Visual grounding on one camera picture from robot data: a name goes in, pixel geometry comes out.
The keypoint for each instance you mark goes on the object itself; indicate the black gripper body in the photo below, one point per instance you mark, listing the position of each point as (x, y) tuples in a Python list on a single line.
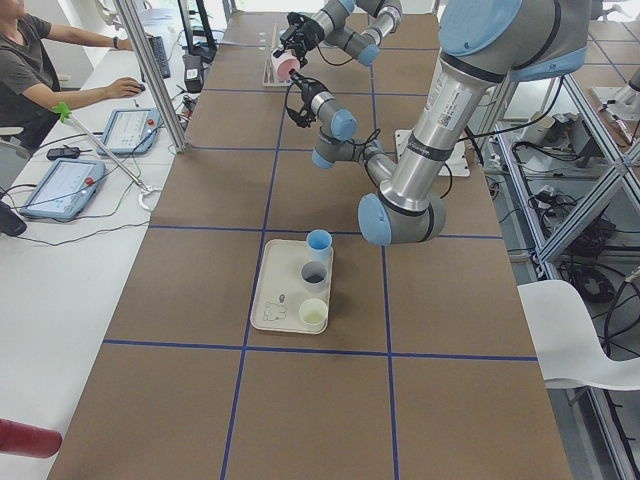
[(308, 31), (307, 92)]

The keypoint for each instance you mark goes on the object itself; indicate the pink cup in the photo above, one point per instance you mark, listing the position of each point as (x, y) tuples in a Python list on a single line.
[(284, 65)]

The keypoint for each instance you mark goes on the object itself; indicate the grey cup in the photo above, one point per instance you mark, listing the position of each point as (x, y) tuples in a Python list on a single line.
[(314, 276)]

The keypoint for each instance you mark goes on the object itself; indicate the cream cup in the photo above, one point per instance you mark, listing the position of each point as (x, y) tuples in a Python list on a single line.
[(313, 313)]

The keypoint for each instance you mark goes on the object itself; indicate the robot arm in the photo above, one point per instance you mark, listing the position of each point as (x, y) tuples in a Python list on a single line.
[(355, 27), (482, 43)]

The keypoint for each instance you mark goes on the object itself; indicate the blue cup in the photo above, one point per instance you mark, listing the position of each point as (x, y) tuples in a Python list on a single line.
[(319, 243)]

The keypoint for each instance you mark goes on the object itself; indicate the black keyboard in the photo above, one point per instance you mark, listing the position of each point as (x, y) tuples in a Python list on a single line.
[(156, 44)]

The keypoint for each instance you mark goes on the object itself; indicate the teach pendant far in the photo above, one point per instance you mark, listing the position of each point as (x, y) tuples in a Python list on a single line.
[(131, 131)]

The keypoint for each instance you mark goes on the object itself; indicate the teach pendant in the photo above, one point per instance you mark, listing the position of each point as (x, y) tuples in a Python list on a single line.
[(65, 190), (131, 131)]

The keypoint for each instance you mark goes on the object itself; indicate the beige plastic tray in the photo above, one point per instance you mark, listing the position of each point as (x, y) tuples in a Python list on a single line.
[(280, 290)]

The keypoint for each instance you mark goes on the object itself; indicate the thin metal rod stand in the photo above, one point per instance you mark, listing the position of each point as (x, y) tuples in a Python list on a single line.
[(65, 114)]

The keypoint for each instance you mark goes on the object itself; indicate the teach pendant near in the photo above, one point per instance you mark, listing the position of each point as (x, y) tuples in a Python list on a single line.
[(65, 190)]

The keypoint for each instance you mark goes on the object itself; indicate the person in dark shirt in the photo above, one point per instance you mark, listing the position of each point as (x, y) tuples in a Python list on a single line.
[(30, 87)]

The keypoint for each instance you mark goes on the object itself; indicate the white plastic chair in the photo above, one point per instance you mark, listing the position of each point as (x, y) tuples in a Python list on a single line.
[(566, 343)]

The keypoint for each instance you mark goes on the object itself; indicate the red cylinder bottle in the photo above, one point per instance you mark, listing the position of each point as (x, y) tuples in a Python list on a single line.
[(28, 440)]

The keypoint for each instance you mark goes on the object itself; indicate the white wire cup rack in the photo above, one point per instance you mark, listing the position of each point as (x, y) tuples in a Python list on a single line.
[(270, 77)]

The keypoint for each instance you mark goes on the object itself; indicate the aluminium frame post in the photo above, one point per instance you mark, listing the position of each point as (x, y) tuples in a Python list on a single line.
[(129, 17)]

